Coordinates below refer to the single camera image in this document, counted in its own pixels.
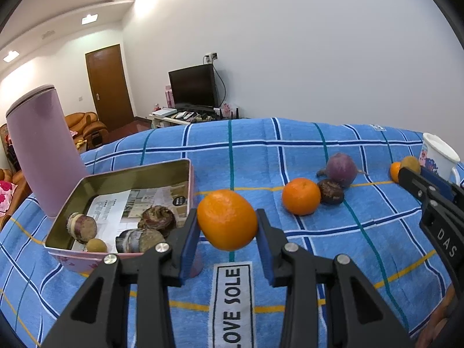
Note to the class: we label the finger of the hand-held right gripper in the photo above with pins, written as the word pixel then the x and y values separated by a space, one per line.
pixel 437 180
pixel 417 185

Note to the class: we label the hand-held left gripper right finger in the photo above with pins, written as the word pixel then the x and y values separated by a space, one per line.
pixel 264 246

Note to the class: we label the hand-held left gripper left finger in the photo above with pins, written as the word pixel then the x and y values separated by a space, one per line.
pixel 190 246

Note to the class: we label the greenish brown longan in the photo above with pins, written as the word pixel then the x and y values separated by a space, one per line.
pixel 412 164

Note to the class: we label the small orange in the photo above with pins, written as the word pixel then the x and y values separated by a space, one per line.
pixel 395 172

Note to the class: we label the cut taro piece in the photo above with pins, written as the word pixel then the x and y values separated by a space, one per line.
pixel 81 226
pixel 139 241

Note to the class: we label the purple radish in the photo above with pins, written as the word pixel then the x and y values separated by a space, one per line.
pixel 340 169

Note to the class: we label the pink floral tin box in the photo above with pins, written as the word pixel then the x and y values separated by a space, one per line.
pixel 145 177

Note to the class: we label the dark brown water chestnut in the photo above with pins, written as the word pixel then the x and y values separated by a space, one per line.
pixel 330 193

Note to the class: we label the yellowish brown longan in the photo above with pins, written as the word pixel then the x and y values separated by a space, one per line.
pixel 96 245

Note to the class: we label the white printed mug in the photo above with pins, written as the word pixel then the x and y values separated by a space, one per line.
pixel 435 165

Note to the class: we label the printed paper leaflet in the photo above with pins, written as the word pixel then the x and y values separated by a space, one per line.
pixel 108 206

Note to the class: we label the blue plaid blanket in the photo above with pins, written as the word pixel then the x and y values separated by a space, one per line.
pixel 253 152

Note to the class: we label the white television stand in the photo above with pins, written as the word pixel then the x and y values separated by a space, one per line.
pixel 159 120

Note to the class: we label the black router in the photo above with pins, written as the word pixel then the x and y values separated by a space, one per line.
pixel 222 114

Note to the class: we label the flat white box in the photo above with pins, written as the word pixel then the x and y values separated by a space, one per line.
pixel 165 112

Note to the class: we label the small pink floral box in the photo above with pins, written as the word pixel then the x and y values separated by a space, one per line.
pixel 227 108

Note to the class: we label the tall pink box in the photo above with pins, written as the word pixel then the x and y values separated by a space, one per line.
pixel 169 96

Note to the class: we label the orange leather armchair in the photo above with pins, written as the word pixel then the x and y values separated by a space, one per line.
pixel 89 127

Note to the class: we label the black television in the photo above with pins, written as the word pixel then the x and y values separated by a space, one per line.
pixel 192 87

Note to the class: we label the pink tumbler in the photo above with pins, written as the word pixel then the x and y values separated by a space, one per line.
pixel 43 145

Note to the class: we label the brown wooden door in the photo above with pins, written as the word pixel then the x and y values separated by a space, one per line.
pixel 108 87

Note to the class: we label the orange leather sofa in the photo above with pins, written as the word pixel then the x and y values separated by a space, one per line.
pixel 21 185

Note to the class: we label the pink floral cushion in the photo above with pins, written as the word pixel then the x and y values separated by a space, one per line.
pixel 5 195

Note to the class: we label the square ceiling light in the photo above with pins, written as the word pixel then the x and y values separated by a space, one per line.
pixel 11 56
pixel 89 19

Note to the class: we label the wall power socket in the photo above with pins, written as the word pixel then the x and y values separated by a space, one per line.
pixel 211 57

